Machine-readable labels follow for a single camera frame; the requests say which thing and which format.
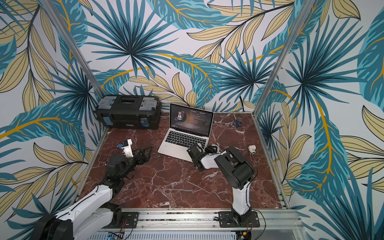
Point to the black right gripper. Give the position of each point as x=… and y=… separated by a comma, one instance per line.
x=196, y=155

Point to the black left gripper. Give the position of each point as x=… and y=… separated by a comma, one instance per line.
x=145, y=157

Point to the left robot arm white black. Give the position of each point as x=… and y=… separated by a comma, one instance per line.
x=90, y=198

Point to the silver laptop with dark screen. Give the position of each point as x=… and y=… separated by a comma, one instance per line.
x=187, y=126

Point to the black plastic toolbox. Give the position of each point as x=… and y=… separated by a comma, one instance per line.
x=129, y=112

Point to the small white cylindrical adapter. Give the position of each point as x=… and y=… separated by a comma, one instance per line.
x=252, y=149

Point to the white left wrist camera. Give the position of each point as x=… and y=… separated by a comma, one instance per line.
x=126, y=147

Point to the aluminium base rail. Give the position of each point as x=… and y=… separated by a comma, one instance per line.
x=208, y=219

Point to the left aluminium corner post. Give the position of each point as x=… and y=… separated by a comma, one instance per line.
x=59, y=22

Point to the aluminium corner post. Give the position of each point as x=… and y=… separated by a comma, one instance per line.
x=59, y=22
x=299, y=21

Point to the right aluminium corner post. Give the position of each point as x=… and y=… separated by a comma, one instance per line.
x=299, y=21

